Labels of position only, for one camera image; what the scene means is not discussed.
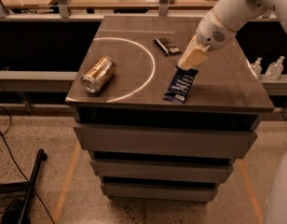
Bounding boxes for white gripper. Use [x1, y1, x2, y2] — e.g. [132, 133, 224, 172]
[178, 11, 235, 70]

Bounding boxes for blue rxbar blueberry wrapper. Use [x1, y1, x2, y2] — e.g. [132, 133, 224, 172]
[163, 67, 198, 105]

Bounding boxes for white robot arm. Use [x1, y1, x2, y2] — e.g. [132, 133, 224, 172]
[178, 0, 287, 70]

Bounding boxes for dark rxbar chocolate wrapper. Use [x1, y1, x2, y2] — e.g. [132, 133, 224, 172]
[153, 37, 181, 56]

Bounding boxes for clear sanitizer bottle left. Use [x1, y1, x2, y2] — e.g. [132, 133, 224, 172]
[251, 57, 262, 77]

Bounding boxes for gold soda can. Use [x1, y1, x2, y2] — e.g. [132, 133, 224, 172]
[81, 56, 116, 93]

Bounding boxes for grey drawer cabinet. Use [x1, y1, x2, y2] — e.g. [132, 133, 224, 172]
[66, 16, 274, 203]

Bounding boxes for black stand leg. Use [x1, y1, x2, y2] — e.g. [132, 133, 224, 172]
[0, 149, 47, 224]

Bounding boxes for black cable on floor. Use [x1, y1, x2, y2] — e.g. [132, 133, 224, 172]
[0, 105, 56, 224]

